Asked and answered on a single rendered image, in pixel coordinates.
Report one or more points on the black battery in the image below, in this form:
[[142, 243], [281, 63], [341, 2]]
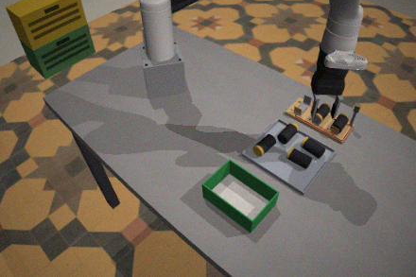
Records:
[[287, 133], [264, 145], [322, 111], [312, 147], [341, 121], [297, 157]]

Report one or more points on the wooden battery holder board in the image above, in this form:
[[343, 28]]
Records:
[[303, 115]]

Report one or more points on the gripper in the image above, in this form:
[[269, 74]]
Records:
[[335, 58]]

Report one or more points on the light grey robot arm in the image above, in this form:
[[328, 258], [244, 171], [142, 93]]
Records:
[[344, 19]]

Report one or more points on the green open-top box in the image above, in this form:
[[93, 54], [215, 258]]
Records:
[[245, 192]]

